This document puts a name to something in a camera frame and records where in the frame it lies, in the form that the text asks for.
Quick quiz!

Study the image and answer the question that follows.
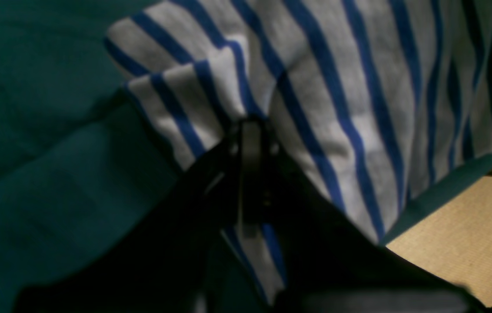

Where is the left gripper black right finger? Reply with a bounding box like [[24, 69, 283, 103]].
[[242, 120, 492, 313]]

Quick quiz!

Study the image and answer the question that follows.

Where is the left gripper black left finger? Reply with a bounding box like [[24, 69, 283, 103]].
[[13, 126, 246, 313]]

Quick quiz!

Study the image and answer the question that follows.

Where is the blue white striped T-shirt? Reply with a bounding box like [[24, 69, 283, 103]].
[[104, 0, 492, 307]]

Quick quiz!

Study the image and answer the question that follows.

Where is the blue table cloth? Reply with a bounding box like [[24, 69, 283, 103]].
[[0, 0, 492, 313]]

